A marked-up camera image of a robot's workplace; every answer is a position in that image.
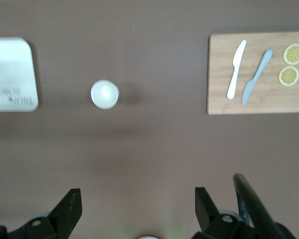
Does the cream tray with bear print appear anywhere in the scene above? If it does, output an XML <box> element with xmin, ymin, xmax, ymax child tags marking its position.
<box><xmin>0</xmin><ymin>37</ymin><xmax>39</xmax><ymax>112</ymax></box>

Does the dried lemon slice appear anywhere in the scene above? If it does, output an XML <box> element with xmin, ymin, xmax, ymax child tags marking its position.
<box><xmin>278</xmin><ymin>66</ymin><xmax>299</xmax><ymax>87</ymax></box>
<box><xmin>283</xmin><ymin>43</ymin><xmax>299</xmax><ymax>66</ymax></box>

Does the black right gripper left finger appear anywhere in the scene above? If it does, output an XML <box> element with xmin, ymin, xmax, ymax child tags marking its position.
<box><xmin>8</xmin><ymin>188</ymin><xmax>82</xmax><ymax>239</ymax></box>

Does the bamboo cutting board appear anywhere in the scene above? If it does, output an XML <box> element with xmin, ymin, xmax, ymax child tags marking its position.
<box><xmin>207</xmin><ymin>31</ymin><xmax>299</xmax><ymax>116</ymax></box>

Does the white plastic cup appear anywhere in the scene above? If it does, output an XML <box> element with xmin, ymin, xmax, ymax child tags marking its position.
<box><xmin>90</xmin><ymin>79</ymin><xmax>120</xmax><ymax>110</ymax></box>

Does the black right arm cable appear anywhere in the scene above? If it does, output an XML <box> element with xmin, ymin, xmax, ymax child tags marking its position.
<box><xmin>233</xmin><ymin>173</ymin><xmax>297</xmax><ymax>239</ymax></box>

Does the white plastic knife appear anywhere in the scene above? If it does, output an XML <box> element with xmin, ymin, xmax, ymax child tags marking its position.
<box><xmin>226</xmin><ymin>39</ymin><xmax>247</xmax><ymax>100</ymax></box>

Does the grey plastic knife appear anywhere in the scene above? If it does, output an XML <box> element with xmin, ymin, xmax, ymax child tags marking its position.
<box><xmin>241</xmin><ymin>49</ymin><xmax>274</xmax><ymax>106</ymax></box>

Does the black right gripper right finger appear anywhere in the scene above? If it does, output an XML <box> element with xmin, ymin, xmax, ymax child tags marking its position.
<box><xmin>191</xmin><ymin>187</ymin><xmax>255</xmax><ymax>239</ymax></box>

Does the brown table cover mat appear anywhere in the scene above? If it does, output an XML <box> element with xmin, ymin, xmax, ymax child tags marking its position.
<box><xmin>0</xmin><ymin>0</ymin><xmax>299</xmax><ymax>239</ymax></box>

